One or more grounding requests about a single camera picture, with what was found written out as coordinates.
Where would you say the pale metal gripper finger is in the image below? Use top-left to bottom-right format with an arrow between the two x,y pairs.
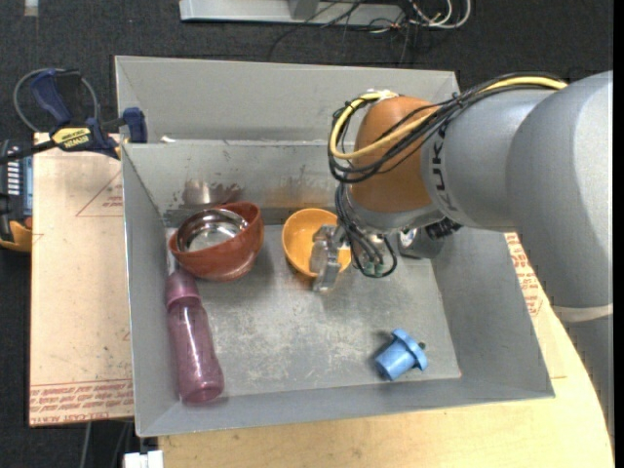
309,225 -> 337,276
312,241 -> 345,293

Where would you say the orange bowl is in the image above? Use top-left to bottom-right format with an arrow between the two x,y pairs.
281,207 -> 353,279

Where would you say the grey metal bin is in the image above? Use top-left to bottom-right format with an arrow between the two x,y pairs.
114,55 -> 556,439

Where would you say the red-brown bowl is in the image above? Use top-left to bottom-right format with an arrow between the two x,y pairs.
168,201 -> 266,283

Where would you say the blue plastic flanged cylinder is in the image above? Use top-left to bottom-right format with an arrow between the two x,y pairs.
373,328 -> 430,382

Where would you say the silver metal bowl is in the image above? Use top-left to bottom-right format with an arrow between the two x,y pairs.
175,208 -> 252,254

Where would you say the pink plastic bottle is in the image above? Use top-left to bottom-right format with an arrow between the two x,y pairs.
164,269 -> 226,406

